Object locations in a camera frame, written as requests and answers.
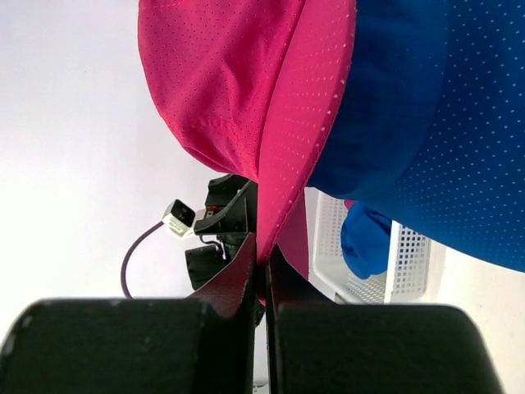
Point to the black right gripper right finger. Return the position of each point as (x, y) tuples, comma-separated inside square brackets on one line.
[(318, 346)]

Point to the white plastic basket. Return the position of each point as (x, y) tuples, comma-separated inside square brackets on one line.
[(414, 271)]

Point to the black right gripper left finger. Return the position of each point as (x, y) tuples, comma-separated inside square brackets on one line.
[(200, 344)]

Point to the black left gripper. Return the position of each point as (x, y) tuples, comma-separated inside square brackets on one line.
[(223, 205)]

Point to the blue cap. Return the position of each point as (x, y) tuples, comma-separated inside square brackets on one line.
[(430, 130), (365, 241)]

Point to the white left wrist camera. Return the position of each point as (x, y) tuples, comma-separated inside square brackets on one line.
[(179, 219)]

